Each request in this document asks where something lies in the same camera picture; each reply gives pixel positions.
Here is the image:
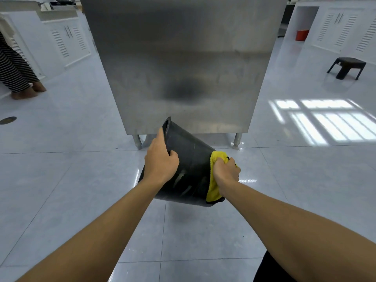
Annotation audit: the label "person's left hand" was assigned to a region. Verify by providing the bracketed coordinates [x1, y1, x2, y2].
[143, 127, 180, 185]

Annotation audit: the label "white louvred door cabinet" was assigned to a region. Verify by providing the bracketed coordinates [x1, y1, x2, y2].
[287, 0, 376, 61]
[38, 9, 95, 68]

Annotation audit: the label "person's left forearm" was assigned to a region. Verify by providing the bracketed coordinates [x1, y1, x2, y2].
[15, 177, 165, 282]

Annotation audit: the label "person's right hand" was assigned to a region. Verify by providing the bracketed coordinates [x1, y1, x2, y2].
[212, 157, 241, 191]

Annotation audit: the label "black plastic bucket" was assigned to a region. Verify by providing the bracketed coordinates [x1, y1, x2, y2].
[137, 116, 225, 208]

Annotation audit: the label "yellow microfibre cloth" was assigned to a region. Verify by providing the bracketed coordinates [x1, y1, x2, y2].
[206, 151, 239, 205]

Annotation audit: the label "black plastic stool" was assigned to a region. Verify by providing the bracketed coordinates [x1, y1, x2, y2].
[327, 57, 367, 81]

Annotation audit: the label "person's black trousers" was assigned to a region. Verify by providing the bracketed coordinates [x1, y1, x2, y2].
[253, 251, 298, 282]

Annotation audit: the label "person's right forearm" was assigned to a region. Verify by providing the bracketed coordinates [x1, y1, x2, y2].
[219, 180, 376, 282]

